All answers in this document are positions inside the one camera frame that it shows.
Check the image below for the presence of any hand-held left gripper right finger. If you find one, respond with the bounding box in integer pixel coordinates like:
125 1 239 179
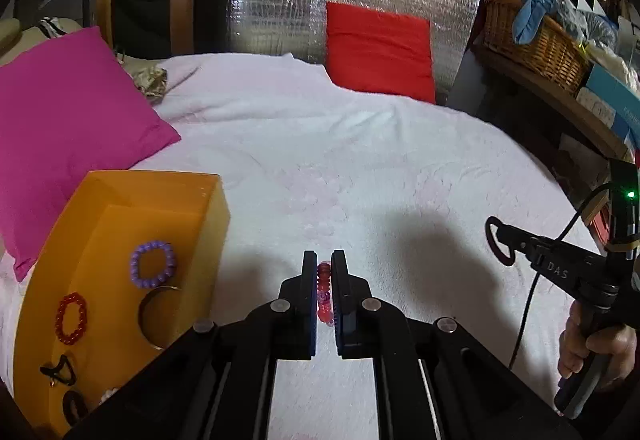
330 249 583 440

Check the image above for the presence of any beige sofa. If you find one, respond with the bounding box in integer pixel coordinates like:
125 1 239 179
0 17 86 70

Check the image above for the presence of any pink pillow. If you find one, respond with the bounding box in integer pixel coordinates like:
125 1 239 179
0 26 182 281

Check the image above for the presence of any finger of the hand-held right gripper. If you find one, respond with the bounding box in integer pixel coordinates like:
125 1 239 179
486 216 536 245
487 240 538 267

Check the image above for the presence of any light pink sheet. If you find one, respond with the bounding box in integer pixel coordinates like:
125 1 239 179
0 240 28 383

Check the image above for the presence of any blue cloth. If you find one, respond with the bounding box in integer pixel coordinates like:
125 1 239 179
515 0 566 45

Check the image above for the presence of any red bead bracelet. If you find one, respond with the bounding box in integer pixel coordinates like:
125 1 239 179
55 292 89 346

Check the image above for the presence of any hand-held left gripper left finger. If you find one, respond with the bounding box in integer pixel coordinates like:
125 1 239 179
65 250 321 440

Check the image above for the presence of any purple bead bracelet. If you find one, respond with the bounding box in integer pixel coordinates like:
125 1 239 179
130 241 177 289

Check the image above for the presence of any orange box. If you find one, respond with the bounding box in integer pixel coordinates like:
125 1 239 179
12 170 231 438

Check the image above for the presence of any wooden shelf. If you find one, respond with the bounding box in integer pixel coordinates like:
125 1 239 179
475 44 636 165

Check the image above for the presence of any dark maroon ring bracelet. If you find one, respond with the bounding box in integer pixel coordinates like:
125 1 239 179
62 390 90 425

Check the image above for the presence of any clear plastic bag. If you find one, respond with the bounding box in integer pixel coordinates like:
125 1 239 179
565 10 621 50

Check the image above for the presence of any pink clear bead bracelet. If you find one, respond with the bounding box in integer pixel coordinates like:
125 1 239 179
316 261 335 327

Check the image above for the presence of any blue cardboard box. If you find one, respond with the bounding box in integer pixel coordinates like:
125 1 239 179
575 64 640 151

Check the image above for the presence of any black cable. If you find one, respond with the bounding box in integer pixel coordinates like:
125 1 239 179
509 182 631 368

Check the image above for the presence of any red pillow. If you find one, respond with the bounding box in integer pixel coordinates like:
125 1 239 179
325 2 437 104

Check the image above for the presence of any gold bangle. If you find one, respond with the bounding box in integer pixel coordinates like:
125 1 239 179
137 286 183 351

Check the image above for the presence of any wicker basket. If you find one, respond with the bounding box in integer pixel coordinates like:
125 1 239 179
484 0 591 93

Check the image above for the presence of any black hair tie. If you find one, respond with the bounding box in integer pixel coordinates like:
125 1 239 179
40 354 78 386

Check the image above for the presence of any beige patterned cloth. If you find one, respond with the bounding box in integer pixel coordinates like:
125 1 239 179
131 64 168 103

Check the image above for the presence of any black white striped cloth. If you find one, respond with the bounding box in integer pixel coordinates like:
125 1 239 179
39 17 66 38

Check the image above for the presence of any person's right hand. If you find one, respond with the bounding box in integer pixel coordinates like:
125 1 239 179
559 302 636 391

